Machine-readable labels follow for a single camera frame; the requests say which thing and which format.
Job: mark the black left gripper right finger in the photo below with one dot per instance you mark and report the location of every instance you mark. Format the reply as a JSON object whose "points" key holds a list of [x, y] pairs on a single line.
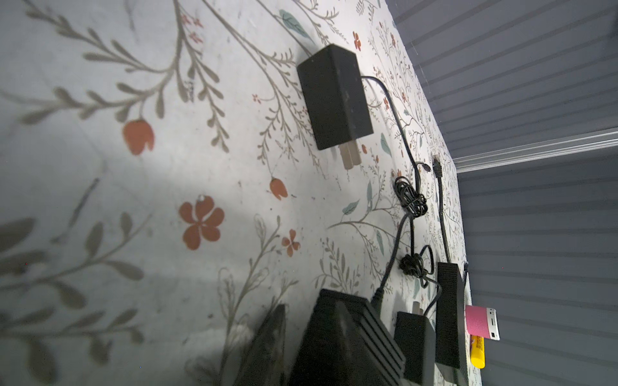
{"points": [[333, 351]]}

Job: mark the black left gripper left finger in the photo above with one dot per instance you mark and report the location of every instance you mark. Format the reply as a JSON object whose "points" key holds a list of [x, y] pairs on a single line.
{"points": [[264, 364]]}

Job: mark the yellow marker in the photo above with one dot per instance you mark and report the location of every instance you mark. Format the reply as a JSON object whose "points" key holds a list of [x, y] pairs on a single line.
{"points": [[477, 352]]}

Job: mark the pink tape roll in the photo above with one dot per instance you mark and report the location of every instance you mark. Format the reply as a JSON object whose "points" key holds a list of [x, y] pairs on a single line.
{"points": [[482, 322]]}

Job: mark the black power adapter with cord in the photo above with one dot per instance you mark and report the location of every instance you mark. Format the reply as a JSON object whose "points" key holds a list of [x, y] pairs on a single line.
{"points": [[335, 99]]}

